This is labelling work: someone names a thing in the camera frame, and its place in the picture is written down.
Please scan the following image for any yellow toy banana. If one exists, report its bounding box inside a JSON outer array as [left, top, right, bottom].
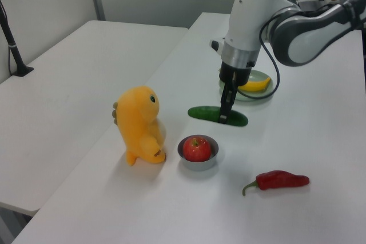
[[237, 77, 272, 93]]

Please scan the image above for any red toy apple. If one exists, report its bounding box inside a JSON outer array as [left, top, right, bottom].
[[182, 135, 213, 163]]

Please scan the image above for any pale green plate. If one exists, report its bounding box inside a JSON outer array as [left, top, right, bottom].
[[218, 69, 274, 103]]

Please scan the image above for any small metal bowl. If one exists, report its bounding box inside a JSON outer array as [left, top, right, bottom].
[[177, 134, 220, 172]]

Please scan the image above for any white side table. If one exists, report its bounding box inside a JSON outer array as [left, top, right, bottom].
[[0, 19, 190, 217]]

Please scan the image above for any black pole with clamp base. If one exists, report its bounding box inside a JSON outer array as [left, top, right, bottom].
[[0, 0, 35, 78]]

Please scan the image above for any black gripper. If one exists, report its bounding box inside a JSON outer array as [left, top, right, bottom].
[[218, 61, 252, 125]]

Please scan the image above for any orange plush dinosaur toy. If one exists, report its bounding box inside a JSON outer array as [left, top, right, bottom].
[[111, 84, 168, 167]]

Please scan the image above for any red toy chili pepper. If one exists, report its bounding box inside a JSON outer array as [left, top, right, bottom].
[[242, 170, 311, 197]]

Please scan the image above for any green toy cucumber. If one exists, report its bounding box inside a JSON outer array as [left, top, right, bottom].
[[187, 105, 249, 128]]

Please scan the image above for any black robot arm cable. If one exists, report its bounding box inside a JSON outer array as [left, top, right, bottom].
[[236, 3, 344, 101]]

